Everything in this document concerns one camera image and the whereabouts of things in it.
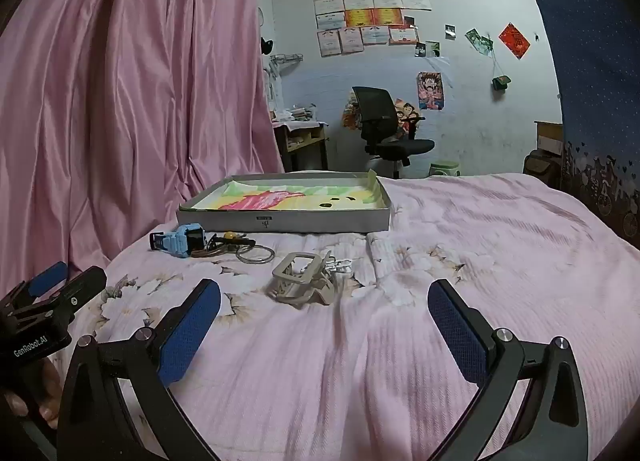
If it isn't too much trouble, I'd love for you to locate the colourful paper box lining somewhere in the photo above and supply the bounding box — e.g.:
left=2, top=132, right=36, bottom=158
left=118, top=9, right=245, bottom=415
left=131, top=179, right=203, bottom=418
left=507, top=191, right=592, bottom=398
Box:
left=195, top=178, right=386, bottom=212

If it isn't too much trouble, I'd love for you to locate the blue wrist watch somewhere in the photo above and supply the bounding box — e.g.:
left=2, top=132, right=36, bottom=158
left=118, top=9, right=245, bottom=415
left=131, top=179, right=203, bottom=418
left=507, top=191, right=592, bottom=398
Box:
left=150, top=224, right=211, bottom=260

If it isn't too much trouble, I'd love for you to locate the person's left hand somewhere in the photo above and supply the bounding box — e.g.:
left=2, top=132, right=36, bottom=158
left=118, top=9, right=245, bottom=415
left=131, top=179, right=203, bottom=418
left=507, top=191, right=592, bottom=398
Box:
left=0, top=356, right=66, bottom=429

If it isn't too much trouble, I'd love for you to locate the grey cardboard box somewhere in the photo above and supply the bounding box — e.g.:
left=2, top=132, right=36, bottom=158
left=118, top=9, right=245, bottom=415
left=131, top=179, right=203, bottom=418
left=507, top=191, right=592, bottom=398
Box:
left=176, top=172, right=391, bottom=233

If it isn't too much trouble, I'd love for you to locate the large cartoon poster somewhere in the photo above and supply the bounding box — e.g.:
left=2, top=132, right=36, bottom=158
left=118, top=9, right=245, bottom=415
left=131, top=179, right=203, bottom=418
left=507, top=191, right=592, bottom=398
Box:
left=342, top=96, right=422, bottom=135

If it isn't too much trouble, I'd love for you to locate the dark brown bracelet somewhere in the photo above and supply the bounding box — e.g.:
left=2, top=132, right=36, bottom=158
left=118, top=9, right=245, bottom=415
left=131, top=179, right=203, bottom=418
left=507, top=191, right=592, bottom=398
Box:
left=192, top=237, right=236, bottom=260

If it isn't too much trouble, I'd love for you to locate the brown bag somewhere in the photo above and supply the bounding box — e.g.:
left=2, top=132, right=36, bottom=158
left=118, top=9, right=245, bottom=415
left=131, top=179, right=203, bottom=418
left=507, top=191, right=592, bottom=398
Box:
left=522, top=150, right=564, bottom=187

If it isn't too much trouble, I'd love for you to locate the pink floral bedspread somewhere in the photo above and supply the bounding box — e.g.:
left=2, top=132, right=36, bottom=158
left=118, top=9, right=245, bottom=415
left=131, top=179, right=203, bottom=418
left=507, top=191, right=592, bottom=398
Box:
left=65, top=172, right=640, bottom=461

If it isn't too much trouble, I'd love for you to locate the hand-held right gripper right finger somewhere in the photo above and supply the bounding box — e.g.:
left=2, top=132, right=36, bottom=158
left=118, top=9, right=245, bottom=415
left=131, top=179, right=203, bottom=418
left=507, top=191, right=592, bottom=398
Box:
left=427, top=278, right=591, bottom=461

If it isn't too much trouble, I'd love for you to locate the group of wall certificates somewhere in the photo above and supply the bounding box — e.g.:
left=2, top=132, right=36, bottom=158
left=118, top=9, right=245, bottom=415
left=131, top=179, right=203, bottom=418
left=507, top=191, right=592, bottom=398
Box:
left=314, top=0, right=432, bottom=58

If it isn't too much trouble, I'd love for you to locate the clear bangle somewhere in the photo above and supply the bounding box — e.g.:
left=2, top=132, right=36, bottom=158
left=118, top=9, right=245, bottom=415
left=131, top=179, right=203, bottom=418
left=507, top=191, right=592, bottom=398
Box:
left=236, top=242, right=276, bottom=266

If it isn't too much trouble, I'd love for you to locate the red diamond wall poster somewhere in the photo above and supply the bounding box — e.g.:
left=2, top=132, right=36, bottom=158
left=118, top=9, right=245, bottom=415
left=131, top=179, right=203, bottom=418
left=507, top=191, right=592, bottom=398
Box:
left=499, top=22, right=532, bottom=62

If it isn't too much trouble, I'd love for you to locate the green wall photo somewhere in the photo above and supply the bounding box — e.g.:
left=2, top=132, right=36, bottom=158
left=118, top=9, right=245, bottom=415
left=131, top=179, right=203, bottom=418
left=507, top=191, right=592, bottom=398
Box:
left=465, top=28, right=495, bottom=55

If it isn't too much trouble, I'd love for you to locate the pink satin curtain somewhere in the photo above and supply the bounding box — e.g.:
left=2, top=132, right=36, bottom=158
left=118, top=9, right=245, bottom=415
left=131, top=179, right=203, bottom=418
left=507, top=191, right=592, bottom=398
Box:
left=0, top=0, right=286, bottom=287

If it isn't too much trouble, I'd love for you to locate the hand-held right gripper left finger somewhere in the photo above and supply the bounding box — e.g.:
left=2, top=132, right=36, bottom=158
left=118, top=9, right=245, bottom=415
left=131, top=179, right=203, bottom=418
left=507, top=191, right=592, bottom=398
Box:
left=56, top=278, right=223, bottom=461

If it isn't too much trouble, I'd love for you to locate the white hanging cloth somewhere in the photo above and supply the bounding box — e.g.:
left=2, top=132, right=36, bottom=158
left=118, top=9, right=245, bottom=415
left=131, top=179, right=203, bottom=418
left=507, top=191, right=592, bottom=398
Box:
left=267, top=64, right=287, bottom=108

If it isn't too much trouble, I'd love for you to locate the black office chair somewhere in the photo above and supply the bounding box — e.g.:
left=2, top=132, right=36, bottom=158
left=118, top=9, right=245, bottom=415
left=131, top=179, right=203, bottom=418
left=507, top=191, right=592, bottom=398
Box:
left=351, top=86, right=436, bottom=179

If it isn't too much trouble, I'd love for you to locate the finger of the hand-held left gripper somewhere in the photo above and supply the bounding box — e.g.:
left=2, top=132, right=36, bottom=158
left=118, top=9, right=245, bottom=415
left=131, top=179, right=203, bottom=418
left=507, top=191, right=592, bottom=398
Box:
left=20, top=266, right=107, bottom=329
left=0, top=261, right=68, bottom=316

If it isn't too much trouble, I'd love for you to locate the cartoon wall poster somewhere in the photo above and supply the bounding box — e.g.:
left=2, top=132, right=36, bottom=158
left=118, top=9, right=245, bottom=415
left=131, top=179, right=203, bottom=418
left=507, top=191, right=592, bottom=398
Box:
left=417, top=72, right=446, bottom=111

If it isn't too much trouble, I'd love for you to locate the wooden desk with shelf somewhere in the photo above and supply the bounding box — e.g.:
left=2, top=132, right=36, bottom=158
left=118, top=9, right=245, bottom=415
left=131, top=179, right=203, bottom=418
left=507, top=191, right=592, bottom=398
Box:
left=272, top=118, right=331, bottom=173

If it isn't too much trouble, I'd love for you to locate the beige hair claw clip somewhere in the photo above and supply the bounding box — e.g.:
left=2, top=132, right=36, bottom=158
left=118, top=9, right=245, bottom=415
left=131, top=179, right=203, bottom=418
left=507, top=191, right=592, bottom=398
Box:
left=270, top=251, right=344, bottom=311

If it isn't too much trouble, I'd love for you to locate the pile of papers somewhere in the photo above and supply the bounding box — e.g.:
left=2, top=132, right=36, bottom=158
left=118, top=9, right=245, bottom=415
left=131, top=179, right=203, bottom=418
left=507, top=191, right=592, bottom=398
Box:
left=275, top=104, right=326, bottom=129

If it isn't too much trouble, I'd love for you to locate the blue dotted hanging cloth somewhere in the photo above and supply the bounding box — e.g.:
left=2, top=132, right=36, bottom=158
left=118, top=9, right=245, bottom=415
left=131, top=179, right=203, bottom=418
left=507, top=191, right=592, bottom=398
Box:
left=529, top=0, right=640, bottom=244

